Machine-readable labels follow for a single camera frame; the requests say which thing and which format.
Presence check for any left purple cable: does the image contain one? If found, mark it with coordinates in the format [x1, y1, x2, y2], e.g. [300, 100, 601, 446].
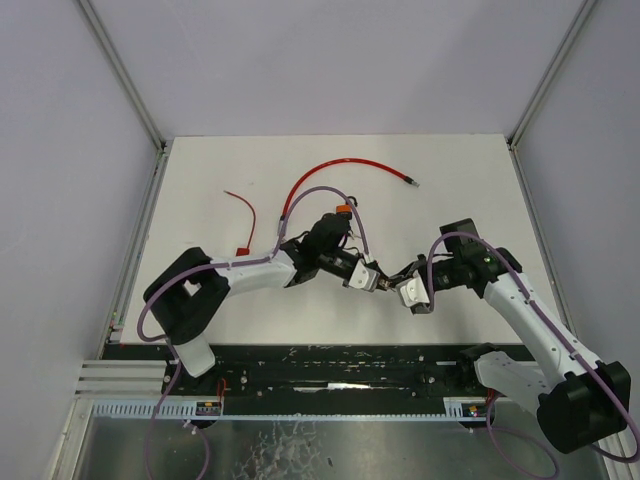
[137, 185, 376, 480]

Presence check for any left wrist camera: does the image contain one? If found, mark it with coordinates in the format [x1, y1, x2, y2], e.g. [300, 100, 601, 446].
[346, 259, 380, 292]

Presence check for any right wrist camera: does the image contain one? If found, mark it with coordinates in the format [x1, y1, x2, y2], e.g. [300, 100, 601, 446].
[397, 278, 431, 314]

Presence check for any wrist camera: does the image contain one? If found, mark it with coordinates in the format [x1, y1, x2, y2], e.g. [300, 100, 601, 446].
[397, 278, 431, 314]
[346, 259, 380, 292]

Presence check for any aluminium frame post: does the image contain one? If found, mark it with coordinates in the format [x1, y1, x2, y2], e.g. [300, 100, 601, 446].
[77, 0, 169, 151]
[506, 0, 601, 151]

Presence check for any thick red cable lock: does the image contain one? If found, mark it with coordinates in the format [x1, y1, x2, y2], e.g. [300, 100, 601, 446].
[278, 157, 420, 225]

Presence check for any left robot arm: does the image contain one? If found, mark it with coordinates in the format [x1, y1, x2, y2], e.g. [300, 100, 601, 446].
[141, 213, 390, 378]

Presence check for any orange black padlock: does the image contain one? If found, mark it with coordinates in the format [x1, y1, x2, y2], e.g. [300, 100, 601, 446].
[335, 196, 358, 221]

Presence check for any right aluminium frame post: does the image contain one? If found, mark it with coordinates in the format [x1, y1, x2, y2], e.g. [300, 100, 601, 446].
[506, 0, 601, 151]

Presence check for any left aluminium frame post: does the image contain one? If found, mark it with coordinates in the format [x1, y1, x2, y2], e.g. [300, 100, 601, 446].
[77, 0, 169, 151]

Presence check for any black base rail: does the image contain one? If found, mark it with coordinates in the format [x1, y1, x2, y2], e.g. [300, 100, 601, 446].
[99, 342, 581, 416]

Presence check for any grey slotted cable duct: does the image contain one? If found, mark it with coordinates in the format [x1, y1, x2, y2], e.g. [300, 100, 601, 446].
[92, 399, 485, 423]

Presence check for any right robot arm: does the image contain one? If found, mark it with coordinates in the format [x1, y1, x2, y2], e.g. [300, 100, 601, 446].
[389, 219, 639, 453]

